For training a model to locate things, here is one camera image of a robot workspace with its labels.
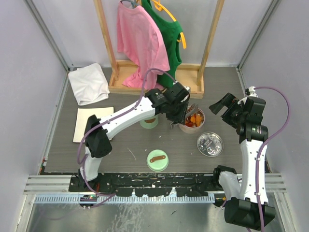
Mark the mint green canister lid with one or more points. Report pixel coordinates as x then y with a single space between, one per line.
157 160

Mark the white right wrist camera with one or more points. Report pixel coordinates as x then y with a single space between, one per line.
249 92

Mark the metal serving tongs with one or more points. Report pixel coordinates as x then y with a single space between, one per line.
190 111

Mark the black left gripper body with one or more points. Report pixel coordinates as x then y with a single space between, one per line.
176 114

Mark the pink t-shirt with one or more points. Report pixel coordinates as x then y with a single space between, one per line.
140 39

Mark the grey clothes hanger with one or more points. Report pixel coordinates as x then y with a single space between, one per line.
134 3

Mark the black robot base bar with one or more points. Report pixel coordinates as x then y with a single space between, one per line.
155 184

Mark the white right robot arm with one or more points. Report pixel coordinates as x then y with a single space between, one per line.
246 198

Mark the aluminium corner frame post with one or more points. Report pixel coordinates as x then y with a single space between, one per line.
261 27

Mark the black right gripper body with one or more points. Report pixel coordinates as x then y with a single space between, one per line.
239 115

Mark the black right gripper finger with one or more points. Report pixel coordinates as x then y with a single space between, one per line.
231 118
226 101

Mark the mint green tin canister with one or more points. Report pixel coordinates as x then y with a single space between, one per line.
150 123

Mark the green t-shirt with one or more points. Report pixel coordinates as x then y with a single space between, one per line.
171 34

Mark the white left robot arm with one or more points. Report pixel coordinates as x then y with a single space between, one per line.
95 144

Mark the white cloth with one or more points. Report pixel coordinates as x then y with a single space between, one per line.
89 84

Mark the silver embossed tin lid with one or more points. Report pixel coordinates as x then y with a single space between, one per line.
210 144

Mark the left aluminium frame post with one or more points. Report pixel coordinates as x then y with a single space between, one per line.
64 60

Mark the round silver tin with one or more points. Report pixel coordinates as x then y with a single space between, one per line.
188 130

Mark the white square plate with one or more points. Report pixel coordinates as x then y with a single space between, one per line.
82 117

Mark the orange fried shrimp piece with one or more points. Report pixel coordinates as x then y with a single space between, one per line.
198 120

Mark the white slotted cable duct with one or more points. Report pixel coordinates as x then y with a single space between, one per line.
89 199

